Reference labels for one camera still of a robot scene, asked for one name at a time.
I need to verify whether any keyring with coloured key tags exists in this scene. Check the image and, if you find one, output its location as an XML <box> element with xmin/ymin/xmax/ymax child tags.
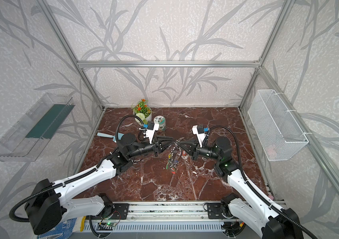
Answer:
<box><xmin>166</xmin><ymin>137</ymin><xmax>184</xmax><ymax>174</ymax></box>

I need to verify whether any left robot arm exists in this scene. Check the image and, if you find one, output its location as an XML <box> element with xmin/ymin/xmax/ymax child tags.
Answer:
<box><xmin>9</xmin><ymin>115</ymin><xmax>175</xmax><ymax>235</ymax></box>

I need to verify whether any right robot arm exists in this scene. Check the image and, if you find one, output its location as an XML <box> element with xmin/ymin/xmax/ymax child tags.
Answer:
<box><xmin>179</xmin><ymin>125</ymin><xmax>316</xmax><ymax>239</ymax></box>

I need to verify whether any round printed tin can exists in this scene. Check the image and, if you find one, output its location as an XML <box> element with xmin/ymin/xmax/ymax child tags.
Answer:
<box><xmin>154</xmin><ymin>116</ymin><xmax>166</xmax><ymax>131</ymax></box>

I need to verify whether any potted artificial flower plant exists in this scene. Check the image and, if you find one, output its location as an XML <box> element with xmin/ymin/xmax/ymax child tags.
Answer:
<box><xmin>132</xmin><ymin>99</ymin><xmax>152</xmax><ymax>123</ymax></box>

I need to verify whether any light blue garden trowel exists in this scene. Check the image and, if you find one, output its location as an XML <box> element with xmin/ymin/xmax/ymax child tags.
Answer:
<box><xmin>96</xmin><ymin>132</ymin><xmax>123</xmax><ymax>142</ymax></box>

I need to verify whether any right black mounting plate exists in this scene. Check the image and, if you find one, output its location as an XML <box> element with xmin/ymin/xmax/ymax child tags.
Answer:
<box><xmin>203</xmin><ymin>202</ymin><xmax>227</xmax><ymax>220</ymax></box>

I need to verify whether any black mounting plate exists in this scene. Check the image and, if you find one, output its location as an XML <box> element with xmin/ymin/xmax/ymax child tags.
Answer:
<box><xmin>203</xmin><ymin>202</ymin><xmax>227</xmax><ymax>220</ymax></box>
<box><xmin>102</xmin><ymin>203</ymin><xmax>130</xmax><ymax>220</ymax></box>

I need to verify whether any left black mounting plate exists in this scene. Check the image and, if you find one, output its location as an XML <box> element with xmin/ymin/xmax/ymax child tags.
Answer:
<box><xmin>102</xmin><ymin>203</ymin><xmax>130</xmax><ymax>220</ymax></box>

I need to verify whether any blue dotted work glove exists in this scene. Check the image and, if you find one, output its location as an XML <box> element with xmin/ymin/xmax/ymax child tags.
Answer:
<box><xmin>35</xmin><ymin>219</ymin><xmax>77</xmax><ymax>239</ymax></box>

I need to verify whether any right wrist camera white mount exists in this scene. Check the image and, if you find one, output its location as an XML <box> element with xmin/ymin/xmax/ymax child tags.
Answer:
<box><xmin>192</xmin><ymin>124</ymin><xmax>209</xmax><ymax>147</ymax></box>

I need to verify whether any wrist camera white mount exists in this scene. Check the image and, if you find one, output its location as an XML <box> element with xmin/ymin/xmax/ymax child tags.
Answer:
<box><xmin>143</xmin><ymin>121</ymin><xmax>159</xmax><ymax>144</ymax></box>
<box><xmin>192</xmin><ymin>124</ymin><xmax>209</xmax><ymax>147</ymax></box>

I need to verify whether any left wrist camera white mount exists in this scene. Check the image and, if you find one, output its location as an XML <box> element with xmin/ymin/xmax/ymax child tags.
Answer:
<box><xmin>143</xmin><ymin>121</ymin><xmax>159</xmax><ymax>144</ymax></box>

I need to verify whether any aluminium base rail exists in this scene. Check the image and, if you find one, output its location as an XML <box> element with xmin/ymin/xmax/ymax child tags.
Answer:
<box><xmin>73</xmin><ymin>201</ymin><xmax>292</xmax><ymax>223</ymax></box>

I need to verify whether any white wire mesh basket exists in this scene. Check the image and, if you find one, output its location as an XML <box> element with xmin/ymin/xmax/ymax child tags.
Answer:
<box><xmin>248</xmin><ymin>89</ymin><xmax>309</xmax><ymax>161</ymax></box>

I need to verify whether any clear plastic wall shelf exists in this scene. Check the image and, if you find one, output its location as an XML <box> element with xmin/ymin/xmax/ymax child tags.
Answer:
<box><xmin>0</xmin><ymin>93</ymin><xmax>75</xmax><ymax>162</ymax></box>

